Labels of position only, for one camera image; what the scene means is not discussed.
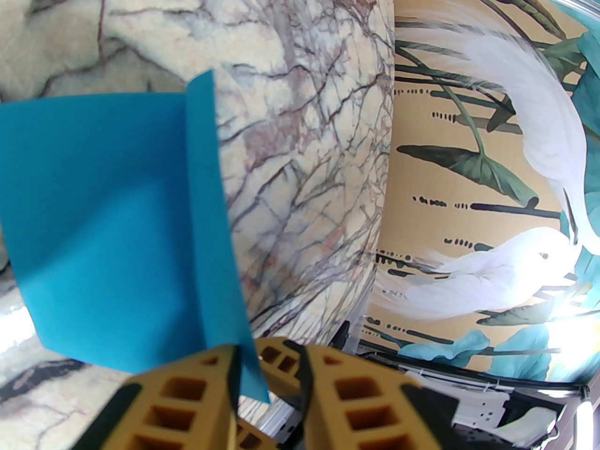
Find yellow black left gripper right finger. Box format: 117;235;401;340
299;345;450;450

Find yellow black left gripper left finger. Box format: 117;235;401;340
101;344;240;450

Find blue paper sheet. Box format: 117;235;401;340
0;69;271;404

